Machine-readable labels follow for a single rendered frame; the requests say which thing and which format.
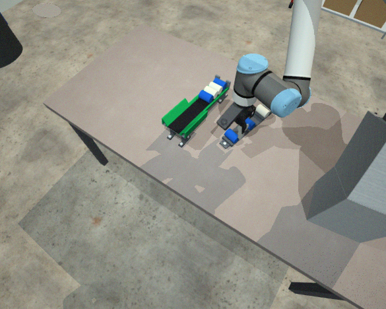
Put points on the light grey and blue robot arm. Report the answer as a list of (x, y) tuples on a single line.
[(254, 81)]

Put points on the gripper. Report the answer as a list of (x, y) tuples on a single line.
[(242, 126)]

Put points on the blue plastic bar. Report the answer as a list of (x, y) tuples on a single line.
[(206, 96), (251, 123), (231, 135), (220, 82)]

